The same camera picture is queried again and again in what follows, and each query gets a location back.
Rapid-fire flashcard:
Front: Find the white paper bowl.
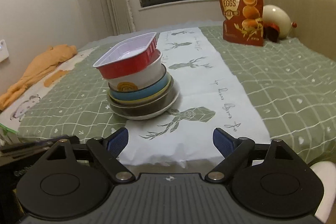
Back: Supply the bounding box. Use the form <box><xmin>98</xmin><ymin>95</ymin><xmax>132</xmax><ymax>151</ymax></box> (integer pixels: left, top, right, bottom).
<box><xmin>107</xmin><ymin>50</ymin><xmax>164</xmax><ymax>92</ymax></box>

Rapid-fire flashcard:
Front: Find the white ceramic plate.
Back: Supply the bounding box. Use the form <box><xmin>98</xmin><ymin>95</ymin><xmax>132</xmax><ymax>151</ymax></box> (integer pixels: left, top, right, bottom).
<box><xmin>106</xmin><ymin>79</ymin><xmax>180</xmax><ymax>121</ymax></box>

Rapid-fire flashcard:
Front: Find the white deer table runner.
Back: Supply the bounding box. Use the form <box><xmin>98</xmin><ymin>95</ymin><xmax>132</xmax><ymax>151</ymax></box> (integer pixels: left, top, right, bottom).
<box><xmin>119</xmin><ymin>28</ymin><xmax>270</xmax><ymax>173</ymax></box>

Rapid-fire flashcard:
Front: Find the green checked tablecloth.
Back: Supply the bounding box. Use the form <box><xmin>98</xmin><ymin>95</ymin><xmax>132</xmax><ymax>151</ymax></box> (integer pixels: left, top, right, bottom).
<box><xmin>18</xmin><ymin>26</ymin><xmax>335</xmax><ymax>163</ymax></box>

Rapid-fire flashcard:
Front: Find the orange cloth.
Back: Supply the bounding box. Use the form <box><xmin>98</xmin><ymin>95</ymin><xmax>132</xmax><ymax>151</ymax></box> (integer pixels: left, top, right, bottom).
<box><xmin>1</xmin><ymin>44</ymin><xmax>77</xmax><ymax>111</ymax></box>

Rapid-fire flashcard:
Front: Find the dark red small object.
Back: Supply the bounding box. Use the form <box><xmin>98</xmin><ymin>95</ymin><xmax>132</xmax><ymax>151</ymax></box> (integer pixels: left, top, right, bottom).
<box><xmin>263</xmin><ymin>23</ymin><xmax>280</xmax><ymax>43</ymax></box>

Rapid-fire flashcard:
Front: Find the white round ornament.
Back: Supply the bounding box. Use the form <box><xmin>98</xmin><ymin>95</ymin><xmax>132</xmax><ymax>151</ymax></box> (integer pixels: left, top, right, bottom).
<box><xmin>262</xmin><ymin>5</ymin><xmax>297</xmax><ymax>39</ymax></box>

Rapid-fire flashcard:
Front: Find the red quail eggs bag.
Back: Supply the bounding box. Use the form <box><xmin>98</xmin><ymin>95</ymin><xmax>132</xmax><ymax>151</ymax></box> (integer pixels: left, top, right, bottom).
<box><xmin>219</xmin><ymin>0</ymin><xmax>264</xmax><ymax>47</ymax></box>

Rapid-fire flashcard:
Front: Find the beige sofa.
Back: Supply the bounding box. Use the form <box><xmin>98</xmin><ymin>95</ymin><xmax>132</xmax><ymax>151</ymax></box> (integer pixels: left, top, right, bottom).
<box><xmin>264</xmin><ymin>0</ymin><xmax>336</xmax><ymax>60</ymax></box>

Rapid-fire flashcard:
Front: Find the white wall switch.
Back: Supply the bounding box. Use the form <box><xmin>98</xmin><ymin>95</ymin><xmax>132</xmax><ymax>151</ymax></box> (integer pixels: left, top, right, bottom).
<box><xmin>0</xmin><ymin>39</ymin><xmax>9</xmax><ymax>63</ymax></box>

